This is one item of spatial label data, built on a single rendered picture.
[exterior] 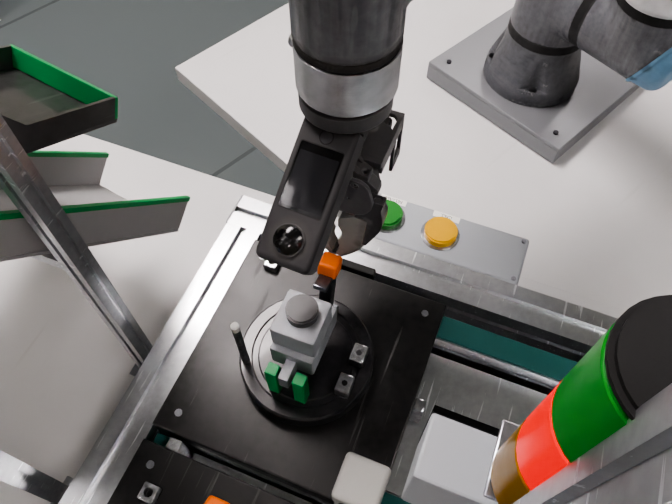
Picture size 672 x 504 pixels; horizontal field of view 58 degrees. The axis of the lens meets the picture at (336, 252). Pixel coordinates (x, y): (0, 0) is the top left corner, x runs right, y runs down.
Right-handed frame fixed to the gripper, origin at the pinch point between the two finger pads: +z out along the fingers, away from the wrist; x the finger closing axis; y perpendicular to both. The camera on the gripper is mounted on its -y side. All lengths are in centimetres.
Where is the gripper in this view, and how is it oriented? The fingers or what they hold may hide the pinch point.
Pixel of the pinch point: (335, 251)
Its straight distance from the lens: 60.1
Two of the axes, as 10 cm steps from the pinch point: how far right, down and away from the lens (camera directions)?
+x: -9.3, -3.1, 2.0
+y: 3.7, -7.9, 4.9
